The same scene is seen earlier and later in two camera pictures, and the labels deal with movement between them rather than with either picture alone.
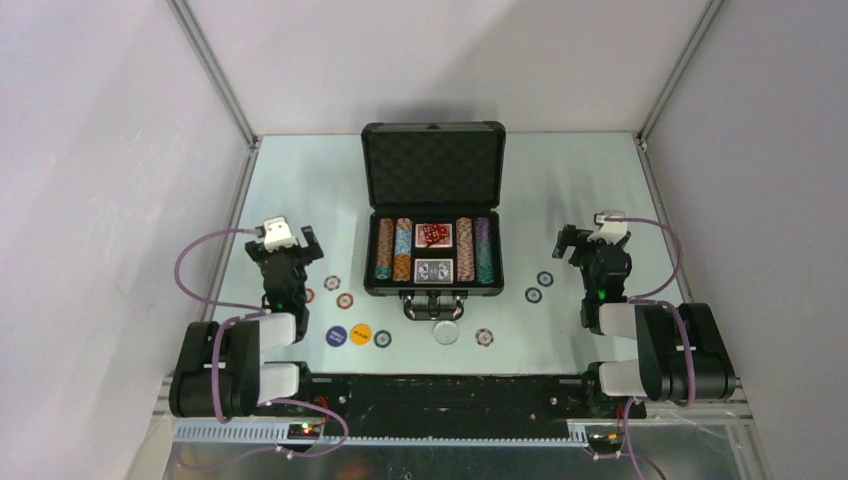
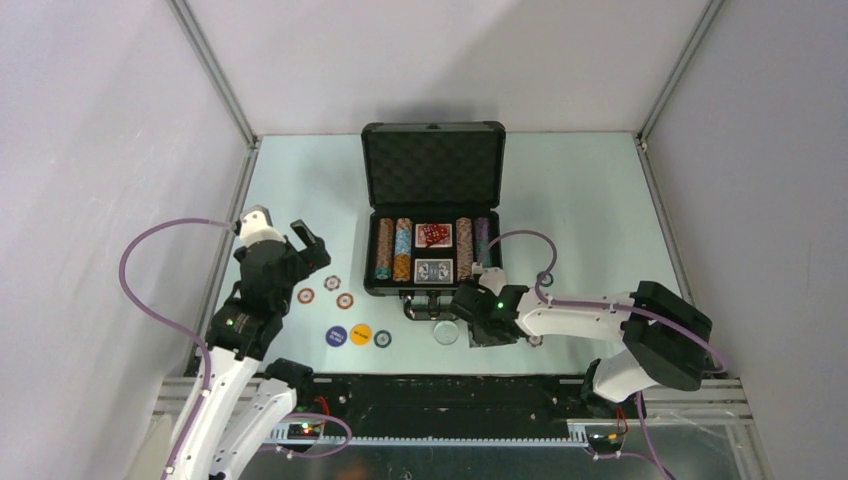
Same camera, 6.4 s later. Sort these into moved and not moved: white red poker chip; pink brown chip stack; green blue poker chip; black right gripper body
Moved: black right gripper body
Not moved: pink brown chip stack; green blue poker chip; white red poker chip
